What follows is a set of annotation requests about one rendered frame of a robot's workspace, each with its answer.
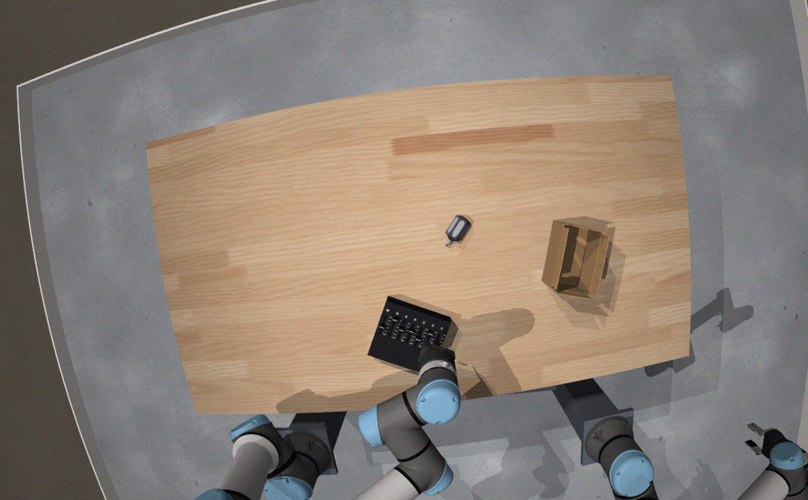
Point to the black screwdriver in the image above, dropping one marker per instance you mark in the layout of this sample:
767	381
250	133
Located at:
457	228

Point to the brown cardboard box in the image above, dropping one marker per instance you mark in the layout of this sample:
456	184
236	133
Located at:
583	258

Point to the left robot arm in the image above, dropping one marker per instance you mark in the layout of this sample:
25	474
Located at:
288	467

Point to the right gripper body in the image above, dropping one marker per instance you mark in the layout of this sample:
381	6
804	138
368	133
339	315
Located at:
773	437

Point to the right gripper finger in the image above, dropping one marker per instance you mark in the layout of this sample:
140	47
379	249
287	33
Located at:
757	429
754	447

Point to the black lighting desk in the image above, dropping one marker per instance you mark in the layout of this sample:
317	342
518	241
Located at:
393	341

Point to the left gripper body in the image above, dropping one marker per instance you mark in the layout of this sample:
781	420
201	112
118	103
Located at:
432	355

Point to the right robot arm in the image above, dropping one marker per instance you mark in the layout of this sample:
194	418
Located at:
630	472

